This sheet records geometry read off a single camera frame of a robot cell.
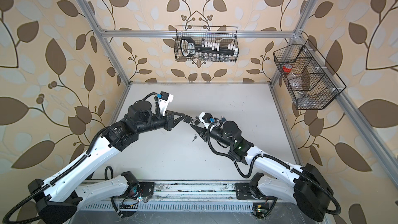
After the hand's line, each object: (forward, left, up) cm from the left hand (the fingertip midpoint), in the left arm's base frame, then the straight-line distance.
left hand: (185, 116), depth 64 cm
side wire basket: (+20, -59, +2) cm, 62 cm away
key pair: (+6, -2, -33) cm, 34 cm away
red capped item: (+36, -54, -2) cm, 65 cm away
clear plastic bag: (+13, -55, 0) cm, 56 cm away
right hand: (+2, -3, -7) cm, 8 cm away
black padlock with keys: (0, -1, -4) cm, 4 cm away
